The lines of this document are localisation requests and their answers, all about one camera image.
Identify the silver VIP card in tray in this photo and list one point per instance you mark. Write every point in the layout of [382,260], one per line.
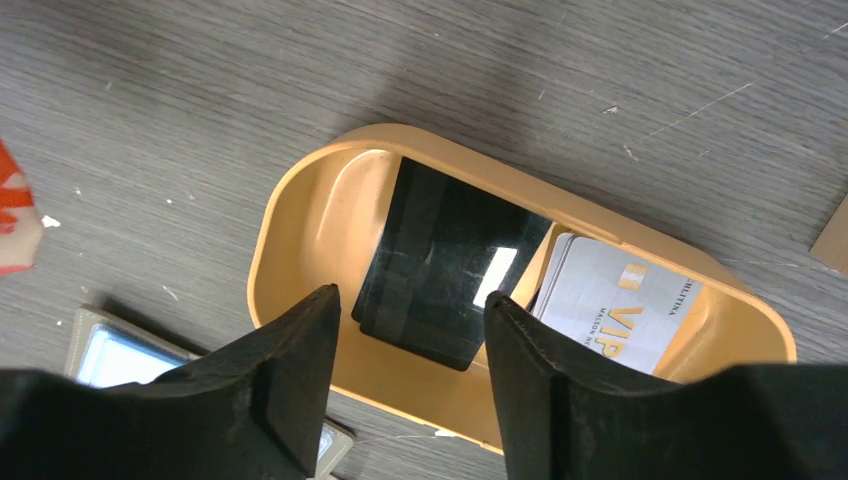
[614,303]

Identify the orange floral garment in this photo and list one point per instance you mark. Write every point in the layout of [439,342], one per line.
[21,226]

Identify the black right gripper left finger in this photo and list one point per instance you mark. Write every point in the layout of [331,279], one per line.
[29,448]

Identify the tan oval tray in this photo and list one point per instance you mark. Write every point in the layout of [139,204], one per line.
[322,225]

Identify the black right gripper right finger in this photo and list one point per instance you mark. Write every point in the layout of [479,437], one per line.
[565,412]

